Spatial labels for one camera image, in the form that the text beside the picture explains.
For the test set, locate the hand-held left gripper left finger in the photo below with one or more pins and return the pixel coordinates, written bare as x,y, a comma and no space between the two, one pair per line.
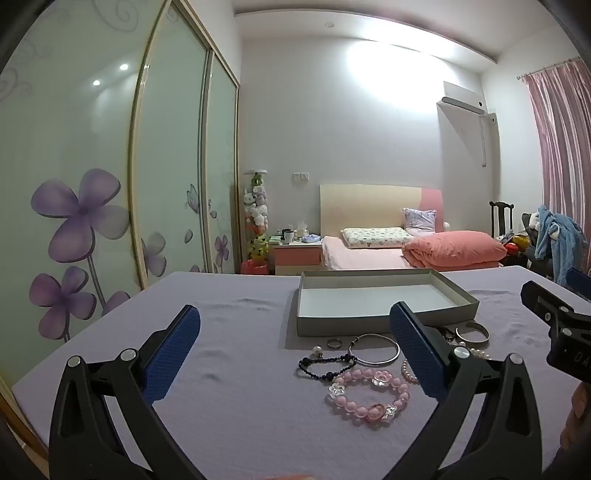
173,355

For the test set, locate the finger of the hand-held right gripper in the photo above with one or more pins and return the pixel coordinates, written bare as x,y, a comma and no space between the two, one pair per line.
581,278
549,304

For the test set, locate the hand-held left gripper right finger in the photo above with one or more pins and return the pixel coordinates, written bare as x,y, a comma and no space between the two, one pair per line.
415,355

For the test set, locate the thin silver bangle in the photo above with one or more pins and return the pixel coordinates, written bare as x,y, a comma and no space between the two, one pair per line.
352,344

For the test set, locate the wide engraved silver cuff bangle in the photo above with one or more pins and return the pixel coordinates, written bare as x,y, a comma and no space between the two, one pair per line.
480,341

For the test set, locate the grey cardboard tray box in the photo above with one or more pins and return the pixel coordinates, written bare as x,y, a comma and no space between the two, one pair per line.
369,300

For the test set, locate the person's right hand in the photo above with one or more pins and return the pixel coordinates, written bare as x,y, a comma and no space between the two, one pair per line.
577,415

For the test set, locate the blue bathrobe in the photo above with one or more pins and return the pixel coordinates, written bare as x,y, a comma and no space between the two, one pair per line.
563,244

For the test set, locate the dark padded chair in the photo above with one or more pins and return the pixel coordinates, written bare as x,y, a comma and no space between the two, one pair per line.
531,256

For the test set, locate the purple tablecloth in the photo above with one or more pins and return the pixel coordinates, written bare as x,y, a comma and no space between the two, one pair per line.
231,346

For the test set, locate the red and yellow toys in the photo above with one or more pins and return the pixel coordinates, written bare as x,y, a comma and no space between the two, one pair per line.
515,244

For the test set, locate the dark wooden chair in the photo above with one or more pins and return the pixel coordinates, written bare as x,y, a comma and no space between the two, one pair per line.
501,219

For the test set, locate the folded pink duvet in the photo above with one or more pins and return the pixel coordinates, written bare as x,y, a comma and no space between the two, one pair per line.
455,251

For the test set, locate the bed with pink sheet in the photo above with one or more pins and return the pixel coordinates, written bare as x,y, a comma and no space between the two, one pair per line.
360,258

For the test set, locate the pink curtain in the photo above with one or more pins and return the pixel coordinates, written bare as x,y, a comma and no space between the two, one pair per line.
563,161

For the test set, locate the white patterned pillow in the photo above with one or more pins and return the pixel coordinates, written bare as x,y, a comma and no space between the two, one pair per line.
376,237

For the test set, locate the purple square pillow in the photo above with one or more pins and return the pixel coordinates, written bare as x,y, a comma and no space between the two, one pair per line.
419,220

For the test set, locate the pink and white nightstand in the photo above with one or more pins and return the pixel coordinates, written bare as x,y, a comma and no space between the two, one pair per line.
295,258

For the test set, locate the cream and pink headboard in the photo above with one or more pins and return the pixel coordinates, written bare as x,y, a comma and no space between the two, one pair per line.
369,207

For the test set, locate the light blue cloth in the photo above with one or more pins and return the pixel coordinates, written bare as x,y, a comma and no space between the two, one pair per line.
311,238

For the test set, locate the clear tube of plush toys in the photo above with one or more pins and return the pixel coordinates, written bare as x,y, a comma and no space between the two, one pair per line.
256,212

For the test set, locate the white mug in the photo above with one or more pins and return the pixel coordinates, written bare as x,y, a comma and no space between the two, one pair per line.
288,237

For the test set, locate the curtain rod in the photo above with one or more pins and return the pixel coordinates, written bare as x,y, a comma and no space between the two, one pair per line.
549,68

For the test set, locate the white air conditioner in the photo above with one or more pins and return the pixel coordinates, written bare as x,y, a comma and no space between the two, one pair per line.
461,97

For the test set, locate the white wall switch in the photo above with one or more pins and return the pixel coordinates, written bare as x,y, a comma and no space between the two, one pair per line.
300,176

